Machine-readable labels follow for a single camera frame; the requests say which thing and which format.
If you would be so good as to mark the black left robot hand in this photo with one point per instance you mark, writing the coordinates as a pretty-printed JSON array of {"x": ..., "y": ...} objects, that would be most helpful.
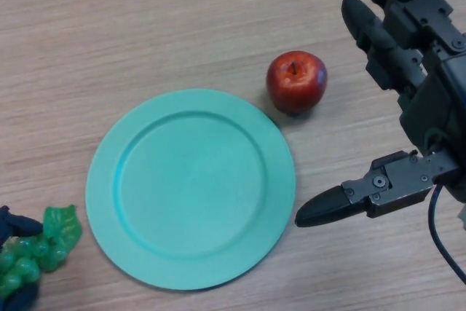
[{"x": 18, "y": 227}]

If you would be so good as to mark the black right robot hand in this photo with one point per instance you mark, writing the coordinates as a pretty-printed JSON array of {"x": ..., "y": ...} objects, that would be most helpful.
[{"x": 429, "y": 107}]

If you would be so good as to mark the green plastic grape bunch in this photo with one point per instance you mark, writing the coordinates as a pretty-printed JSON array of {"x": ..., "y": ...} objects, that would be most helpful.
[{"x": 54, "y": 234}]

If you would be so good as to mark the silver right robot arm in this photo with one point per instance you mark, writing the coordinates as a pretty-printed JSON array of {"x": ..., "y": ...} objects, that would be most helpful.
[{"x": 462, "y": 218}]

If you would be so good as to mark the green round plate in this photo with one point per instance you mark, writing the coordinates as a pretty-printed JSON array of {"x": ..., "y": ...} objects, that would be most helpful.
[{"x": 189, "y": 191}]

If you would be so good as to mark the red apple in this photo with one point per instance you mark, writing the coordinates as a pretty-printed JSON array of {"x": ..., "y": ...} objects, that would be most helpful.
[{"x": 296, "y": 87}]

